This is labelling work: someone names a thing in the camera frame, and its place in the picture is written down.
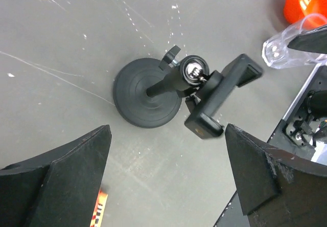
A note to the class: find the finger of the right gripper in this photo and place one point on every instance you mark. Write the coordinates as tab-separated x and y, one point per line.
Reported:
313	41

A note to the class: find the clear plastic cup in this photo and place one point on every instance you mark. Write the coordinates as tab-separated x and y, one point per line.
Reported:
276	53

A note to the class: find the patterned orange red cloth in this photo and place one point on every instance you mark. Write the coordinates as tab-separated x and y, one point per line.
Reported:
99	209

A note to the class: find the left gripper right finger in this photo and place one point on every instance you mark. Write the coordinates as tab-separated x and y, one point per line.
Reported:
275	187

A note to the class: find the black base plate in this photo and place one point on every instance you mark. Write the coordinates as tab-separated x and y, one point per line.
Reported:
292	134

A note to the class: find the orange bowl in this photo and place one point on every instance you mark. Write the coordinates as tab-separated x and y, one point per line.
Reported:
313	10

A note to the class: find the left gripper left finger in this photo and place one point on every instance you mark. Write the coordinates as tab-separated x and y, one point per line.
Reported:
59	187

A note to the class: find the black phone stand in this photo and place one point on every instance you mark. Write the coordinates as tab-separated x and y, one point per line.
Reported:
148	92

